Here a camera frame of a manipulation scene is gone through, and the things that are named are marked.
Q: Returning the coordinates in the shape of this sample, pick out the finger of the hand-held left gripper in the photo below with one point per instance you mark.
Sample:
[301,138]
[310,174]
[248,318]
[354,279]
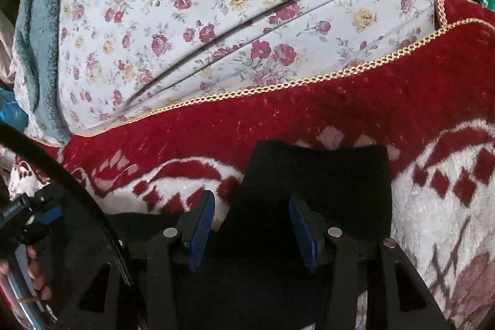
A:
[54,216]

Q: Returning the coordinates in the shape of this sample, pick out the red patterned blanket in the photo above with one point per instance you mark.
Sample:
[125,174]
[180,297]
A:
[309,113]

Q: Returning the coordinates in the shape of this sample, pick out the beige curtain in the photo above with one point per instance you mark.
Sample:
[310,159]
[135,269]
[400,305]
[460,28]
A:
[7,47]

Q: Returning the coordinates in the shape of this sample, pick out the floral quilt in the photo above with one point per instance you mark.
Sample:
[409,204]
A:
[232,5]

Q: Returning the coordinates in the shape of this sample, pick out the person's left hand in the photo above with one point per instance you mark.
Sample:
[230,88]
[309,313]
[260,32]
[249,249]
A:
[36,278]

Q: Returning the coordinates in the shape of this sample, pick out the teal fleece jacket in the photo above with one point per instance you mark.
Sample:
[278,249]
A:
[42,44]

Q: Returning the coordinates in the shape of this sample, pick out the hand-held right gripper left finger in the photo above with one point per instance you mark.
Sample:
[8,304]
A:
[199,233]

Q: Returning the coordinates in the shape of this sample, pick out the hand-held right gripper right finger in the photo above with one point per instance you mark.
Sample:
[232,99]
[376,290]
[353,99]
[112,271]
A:
[305,233]

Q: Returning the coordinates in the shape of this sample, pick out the black pants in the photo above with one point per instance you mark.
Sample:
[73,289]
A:
[309,175]

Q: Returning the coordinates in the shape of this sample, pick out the blue cloth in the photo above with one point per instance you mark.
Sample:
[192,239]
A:
[9,105]

